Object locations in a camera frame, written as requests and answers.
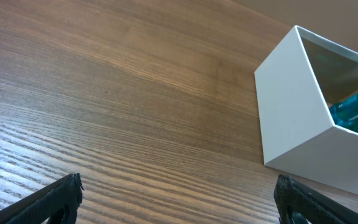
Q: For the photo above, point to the teal toothpaste tube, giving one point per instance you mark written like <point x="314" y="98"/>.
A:
<point x="345" y="113"/>

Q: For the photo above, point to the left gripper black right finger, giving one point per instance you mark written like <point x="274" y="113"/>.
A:
<point x="298" y="203"/>

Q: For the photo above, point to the white open cardboard box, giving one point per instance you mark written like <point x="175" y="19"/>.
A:
<point x="296" y="84"/>

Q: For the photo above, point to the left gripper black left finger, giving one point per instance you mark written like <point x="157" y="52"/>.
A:
<point x="56" y="203"/>

